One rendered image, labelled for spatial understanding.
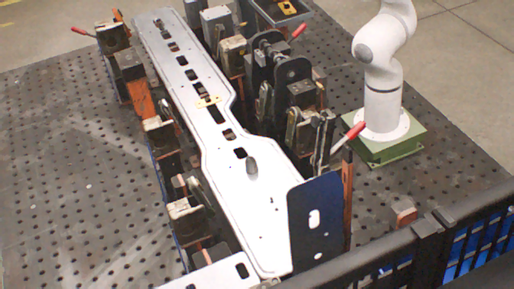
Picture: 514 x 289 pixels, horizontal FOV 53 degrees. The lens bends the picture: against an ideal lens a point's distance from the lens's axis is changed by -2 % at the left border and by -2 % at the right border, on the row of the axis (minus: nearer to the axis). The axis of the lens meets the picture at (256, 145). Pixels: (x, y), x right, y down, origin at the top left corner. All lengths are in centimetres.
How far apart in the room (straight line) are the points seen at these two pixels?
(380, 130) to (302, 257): 83
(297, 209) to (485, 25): 322
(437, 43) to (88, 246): 274
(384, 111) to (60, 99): 139
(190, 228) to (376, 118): 75
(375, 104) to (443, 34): 220
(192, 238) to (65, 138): 98
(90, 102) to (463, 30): 262
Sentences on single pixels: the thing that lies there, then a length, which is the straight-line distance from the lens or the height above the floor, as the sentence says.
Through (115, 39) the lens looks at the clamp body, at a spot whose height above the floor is 100.
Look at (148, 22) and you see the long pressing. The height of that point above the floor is 100.
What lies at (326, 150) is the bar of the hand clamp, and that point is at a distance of 127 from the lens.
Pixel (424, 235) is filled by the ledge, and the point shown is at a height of 155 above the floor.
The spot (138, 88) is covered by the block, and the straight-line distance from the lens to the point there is 191.
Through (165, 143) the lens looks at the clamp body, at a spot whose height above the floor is 97.
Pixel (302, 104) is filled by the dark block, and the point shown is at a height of 108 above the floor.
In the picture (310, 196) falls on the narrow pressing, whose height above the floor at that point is 130.
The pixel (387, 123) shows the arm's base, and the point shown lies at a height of 84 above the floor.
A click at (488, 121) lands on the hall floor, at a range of 317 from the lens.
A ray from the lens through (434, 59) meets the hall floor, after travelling 361.
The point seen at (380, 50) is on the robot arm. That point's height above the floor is 116.
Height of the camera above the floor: 200
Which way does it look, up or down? 43 degrees down
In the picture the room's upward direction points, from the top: 8 degrees counter-clockwise
